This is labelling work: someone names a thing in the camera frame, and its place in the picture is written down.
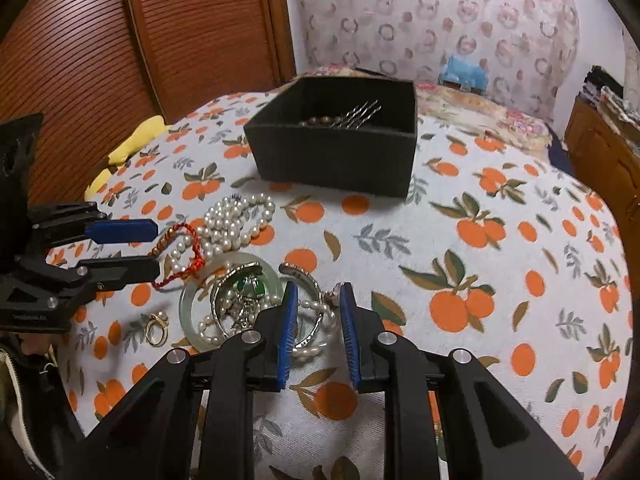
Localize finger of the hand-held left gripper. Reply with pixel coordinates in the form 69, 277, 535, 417
11, 254, 162, 312
27, 201, 159, 252

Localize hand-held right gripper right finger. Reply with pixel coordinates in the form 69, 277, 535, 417
339, 282, 586, 480

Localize circle pattern curtain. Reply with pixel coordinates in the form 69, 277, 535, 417
292, 0, 581, 126

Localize silver cuff bangle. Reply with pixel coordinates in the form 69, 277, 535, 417
277, 262, 326, 349

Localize brown bead bracelet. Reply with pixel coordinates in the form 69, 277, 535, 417
298, 115, 346, 129

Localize wooden cabinet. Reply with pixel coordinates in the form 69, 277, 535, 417
563, 95, 640, 222

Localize person's jacket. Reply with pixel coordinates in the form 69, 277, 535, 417
0, 345, 87, 480

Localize wooden slatted wardrobe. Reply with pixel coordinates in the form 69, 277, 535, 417
0, 0, 299, 211

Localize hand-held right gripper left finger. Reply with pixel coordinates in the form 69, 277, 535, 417
82, 281, 301, 480

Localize yellow cloth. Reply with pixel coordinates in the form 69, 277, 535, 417
84, 115, 169, 202

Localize white pearl necklace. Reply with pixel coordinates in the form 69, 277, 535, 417
162, 194, 277, 281

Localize blue plastic bag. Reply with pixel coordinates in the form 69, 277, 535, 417
438, 54, 491, 96

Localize black jewelry box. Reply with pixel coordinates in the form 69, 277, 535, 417
243, 76, 418, 199

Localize floral blanket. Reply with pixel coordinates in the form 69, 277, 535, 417
300, 62, 554, 154

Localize thin silver bangle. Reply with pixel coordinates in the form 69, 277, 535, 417
210, 272, 271, 334

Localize silver metal hairpins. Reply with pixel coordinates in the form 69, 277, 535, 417
331, 101, 382, 129

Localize gold ring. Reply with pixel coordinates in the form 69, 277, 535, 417
144, 311, 170, 347

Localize dark blue bed sheet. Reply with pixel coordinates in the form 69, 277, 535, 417
547, 130, 582, 177

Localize red cord bead bracelet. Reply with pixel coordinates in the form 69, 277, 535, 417
149, 222, 207, 291

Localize pale jade bangle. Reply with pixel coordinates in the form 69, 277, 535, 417
179, 255, 284, 354

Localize small pearl bracelet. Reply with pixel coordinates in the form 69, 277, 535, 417
290, 297, 337, 359

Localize green stone pendant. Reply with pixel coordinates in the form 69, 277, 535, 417
234, 274, 267, 302

